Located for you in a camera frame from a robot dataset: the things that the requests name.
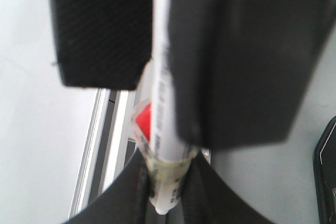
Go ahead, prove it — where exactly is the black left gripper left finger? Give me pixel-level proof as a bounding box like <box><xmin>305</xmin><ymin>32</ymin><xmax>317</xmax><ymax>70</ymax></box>
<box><xmin>62</xmin><ymin>149</ymin><xmax>150</xmax><ymax>224</ymax></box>

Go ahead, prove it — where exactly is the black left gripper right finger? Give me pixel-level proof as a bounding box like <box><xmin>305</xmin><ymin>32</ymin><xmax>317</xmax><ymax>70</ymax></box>
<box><xmin>181</xmin><ymin>152</ymin><xmax>272</xmax><ymax>224</ymax></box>

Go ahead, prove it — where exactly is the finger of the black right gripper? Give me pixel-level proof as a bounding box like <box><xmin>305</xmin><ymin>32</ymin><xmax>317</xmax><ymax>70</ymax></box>
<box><xmin>50</xmin><ymin>0</ymin><xmax>153</xmax><ymax>90</ymax></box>
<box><xmin>169</xmin><ymin>0</ymin><xmax>335</xmax><ymax>150</ymax></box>

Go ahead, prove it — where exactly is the red round magnet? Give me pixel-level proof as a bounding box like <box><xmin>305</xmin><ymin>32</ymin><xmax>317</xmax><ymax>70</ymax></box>
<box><xmin>131</xmin><ymin>99</ymin><xmax>152</xmax><ymax>143</ymax></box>

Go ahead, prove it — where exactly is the white whiteboard with aluminium frame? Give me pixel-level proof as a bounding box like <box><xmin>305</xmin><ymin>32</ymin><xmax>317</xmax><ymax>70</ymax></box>
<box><xmin>1</xmin><ymin>0</ymin><xmax>335</xmax><ymax>223</ymax></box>

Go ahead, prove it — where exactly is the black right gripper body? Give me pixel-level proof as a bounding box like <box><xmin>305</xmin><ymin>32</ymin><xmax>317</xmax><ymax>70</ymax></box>
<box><xmin>313</xmin><ymin>118</ymin><xmax>335</xmax><ymax>223</ymax></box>

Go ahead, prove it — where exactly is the white whiteboard marker pen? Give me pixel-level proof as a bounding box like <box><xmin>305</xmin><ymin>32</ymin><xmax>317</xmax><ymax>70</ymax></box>
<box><xmin>149</xmin><ymin>0</ymin><xmax>198</xmax><ymax>215</ymax></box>

